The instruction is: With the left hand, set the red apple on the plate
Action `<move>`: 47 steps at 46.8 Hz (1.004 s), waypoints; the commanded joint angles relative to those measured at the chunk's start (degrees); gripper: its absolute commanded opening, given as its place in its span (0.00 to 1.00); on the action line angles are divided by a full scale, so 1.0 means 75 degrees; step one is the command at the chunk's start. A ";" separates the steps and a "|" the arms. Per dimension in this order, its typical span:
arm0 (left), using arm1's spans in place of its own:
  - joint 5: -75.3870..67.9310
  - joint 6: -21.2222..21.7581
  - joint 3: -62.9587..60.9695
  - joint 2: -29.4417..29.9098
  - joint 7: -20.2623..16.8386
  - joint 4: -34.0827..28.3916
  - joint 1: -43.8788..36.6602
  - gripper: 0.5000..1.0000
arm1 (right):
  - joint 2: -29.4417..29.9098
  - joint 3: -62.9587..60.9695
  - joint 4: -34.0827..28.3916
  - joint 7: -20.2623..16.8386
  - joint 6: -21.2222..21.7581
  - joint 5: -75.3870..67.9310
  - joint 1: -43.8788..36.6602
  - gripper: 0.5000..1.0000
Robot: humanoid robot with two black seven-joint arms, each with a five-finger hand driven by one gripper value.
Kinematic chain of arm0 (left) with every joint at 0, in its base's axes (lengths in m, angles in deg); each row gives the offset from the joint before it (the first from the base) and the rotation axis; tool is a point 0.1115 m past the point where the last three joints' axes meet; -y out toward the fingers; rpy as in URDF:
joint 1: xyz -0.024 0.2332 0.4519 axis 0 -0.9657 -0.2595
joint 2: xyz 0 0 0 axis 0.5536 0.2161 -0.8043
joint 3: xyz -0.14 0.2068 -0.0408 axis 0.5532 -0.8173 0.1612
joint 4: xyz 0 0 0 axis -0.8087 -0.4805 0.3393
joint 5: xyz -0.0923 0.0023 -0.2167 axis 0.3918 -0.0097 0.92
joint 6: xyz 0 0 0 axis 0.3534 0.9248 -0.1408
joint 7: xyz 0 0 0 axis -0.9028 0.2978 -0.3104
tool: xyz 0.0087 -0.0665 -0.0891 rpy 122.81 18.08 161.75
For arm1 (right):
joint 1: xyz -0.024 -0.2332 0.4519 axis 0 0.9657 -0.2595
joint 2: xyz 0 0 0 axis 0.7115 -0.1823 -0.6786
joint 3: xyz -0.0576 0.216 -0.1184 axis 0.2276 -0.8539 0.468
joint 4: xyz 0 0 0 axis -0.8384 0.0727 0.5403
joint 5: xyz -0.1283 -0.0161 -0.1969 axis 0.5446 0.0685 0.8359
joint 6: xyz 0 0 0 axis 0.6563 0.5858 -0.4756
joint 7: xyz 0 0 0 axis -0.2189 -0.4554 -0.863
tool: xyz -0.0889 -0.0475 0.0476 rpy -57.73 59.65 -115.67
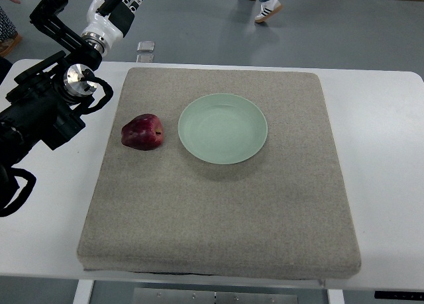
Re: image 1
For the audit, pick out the white sneaker with stripes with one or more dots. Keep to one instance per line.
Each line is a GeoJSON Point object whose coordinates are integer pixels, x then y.
{"type": "Point", "coordinates": [267, 10]}

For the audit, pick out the beige fabric cushion mat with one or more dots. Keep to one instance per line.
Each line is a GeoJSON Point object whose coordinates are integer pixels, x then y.
{"type": "Point", "coordinates": [282, 214]}

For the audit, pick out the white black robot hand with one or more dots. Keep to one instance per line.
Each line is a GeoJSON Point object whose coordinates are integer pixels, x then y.
{"type": "Point", "coordinates": [114, 26]}

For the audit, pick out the light green plate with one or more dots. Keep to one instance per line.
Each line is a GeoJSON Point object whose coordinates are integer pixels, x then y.
{"type": "Point", "coordinates": [222, 128]}

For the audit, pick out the black table control panel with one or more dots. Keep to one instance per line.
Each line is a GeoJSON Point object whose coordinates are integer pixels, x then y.
{"type": "Point", "coordinates": [400, 295]}

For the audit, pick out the bystander in dark trousers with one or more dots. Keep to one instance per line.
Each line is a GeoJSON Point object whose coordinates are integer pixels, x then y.
{"type": "Point", "coordinates": [9, 35]}

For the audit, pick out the upper metal floor plate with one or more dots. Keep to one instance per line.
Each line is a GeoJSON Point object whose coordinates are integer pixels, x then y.
{"type": "Point", "coordinates": [145, 46]}

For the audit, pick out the metal floor plate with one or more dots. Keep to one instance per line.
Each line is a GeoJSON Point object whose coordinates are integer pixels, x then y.
{"type": "Point", "coordinates": [145, 58]}
{"type": "Point", "coordinates": [145, 46]}

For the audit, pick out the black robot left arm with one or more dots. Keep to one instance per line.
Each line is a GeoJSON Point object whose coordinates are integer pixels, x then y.
{"type": "Point", "coordinates": [50, 98]}

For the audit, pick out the metal table base plate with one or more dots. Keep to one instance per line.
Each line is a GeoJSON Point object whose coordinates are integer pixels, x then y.
{"type": "Point", "coordinates": [145, 295]}

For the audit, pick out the lower metal floor plate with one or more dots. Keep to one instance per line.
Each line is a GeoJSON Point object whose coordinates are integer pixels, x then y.
{"type": "Point", "coordinates": [145, 58]}

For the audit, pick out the red apple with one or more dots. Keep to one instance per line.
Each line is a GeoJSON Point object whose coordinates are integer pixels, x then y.
{"type": "Point", "coordinates": [144, 132]}

